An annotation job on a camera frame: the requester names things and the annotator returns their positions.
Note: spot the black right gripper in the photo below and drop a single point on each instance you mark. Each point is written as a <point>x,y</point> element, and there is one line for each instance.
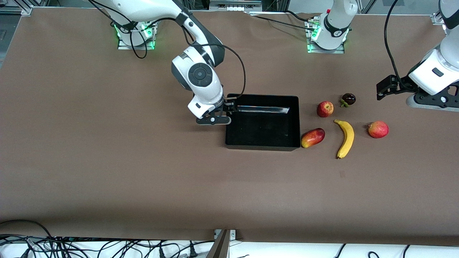
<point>228,106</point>

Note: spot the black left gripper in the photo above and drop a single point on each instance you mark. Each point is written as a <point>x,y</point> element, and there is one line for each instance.
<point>401,85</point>

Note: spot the black rectangular plastic tray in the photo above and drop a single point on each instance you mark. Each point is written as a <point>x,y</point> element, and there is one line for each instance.
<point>265,129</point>

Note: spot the yellow banana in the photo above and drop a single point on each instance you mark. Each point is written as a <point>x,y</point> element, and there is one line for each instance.
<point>348,138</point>

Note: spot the small red yellow apple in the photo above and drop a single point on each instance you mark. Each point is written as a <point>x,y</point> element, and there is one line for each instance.
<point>325,109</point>

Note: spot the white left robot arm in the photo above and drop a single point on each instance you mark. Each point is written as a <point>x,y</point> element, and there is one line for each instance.
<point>337,25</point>

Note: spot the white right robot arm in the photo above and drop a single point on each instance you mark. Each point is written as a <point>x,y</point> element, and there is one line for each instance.
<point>200,75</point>

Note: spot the dark purple mangosteen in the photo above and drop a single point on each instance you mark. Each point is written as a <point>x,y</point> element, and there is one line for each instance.
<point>348,98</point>

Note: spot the red yellow mango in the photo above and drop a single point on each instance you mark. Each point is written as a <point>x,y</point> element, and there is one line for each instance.
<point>312,138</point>

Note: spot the silver device with ports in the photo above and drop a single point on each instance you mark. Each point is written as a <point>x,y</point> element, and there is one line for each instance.
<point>235,4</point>

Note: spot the dark grey metal beam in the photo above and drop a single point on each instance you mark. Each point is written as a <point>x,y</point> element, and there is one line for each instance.
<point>219,249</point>

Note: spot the silver table corner bracket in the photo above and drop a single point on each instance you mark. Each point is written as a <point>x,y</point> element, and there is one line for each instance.
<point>438,19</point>
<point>27,10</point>

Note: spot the silver metal table bracket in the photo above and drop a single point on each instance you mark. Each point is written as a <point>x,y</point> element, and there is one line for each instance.
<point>233,234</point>

